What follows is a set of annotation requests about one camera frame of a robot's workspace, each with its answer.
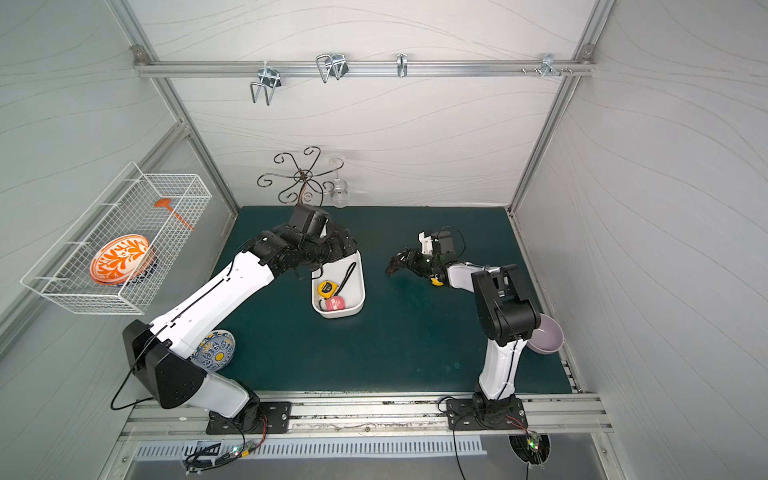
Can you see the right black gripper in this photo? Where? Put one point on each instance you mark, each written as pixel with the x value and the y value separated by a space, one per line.
pixel 413 261

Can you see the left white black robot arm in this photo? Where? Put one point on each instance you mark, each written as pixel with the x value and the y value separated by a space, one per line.
pixel 159 352

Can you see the white wire basket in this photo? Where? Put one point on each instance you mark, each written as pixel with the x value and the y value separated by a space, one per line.
pixel 126 206

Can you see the loop metal hook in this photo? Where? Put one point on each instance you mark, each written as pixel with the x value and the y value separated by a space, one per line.
pixel 331 65

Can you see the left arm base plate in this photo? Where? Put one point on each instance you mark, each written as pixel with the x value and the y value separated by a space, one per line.
pixel 264 417

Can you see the lilac bowl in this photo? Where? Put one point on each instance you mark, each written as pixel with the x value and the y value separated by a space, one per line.
pixel 547 338

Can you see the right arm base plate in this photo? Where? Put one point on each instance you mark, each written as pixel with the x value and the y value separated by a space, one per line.
pixel 477 414

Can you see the copper wire glass stand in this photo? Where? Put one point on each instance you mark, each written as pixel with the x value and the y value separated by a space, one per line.
pixel 305 185

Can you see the right metal hook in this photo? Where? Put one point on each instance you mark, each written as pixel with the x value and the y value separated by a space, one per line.
pixel 547 68

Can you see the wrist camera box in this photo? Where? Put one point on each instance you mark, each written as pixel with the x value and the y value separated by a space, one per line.
pixel 308 220
pixel 435 243

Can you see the wine glass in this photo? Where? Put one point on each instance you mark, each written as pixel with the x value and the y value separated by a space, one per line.
pixel 349 184

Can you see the round black floor port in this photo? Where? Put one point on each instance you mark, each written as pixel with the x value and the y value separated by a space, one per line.
pixel 533 448

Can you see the white vent strip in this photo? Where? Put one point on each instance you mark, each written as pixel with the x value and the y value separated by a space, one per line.
pixel 320 448

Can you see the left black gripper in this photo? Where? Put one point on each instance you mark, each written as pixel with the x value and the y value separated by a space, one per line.
pixel 339 244

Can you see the aluminium top rail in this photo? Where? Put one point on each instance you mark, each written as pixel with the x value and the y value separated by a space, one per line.
pixel 357 68

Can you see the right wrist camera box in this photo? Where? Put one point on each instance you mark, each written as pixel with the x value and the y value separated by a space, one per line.
pixel 435 243

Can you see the double prong metal hook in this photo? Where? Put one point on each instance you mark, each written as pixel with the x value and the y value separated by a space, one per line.
pixel 267 81

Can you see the orange spatula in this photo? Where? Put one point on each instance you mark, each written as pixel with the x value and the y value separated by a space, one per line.
pixel 165 203

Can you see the pink tape measure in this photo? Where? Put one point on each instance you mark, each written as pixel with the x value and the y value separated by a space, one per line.
pixel 335 303

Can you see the blue patterned plate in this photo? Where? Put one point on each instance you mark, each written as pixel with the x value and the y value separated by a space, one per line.
pixel 215 351

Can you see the white storage box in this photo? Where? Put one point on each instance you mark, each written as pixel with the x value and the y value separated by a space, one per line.
pixel 347 273

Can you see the orange white patterned plate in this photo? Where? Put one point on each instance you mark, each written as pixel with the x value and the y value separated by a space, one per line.
pixel 123 259

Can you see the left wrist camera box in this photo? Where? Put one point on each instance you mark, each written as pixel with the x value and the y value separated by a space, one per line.
pixel 308 220

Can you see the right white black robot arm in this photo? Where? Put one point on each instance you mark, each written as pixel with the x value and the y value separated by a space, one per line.
pixel 506 310

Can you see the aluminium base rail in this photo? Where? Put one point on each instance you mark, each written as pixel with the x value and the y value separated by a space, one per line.
pixel 366 414

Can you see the small metal hook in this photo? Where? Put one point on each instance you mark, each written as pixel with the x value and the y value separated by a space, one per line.
pixel 401 65

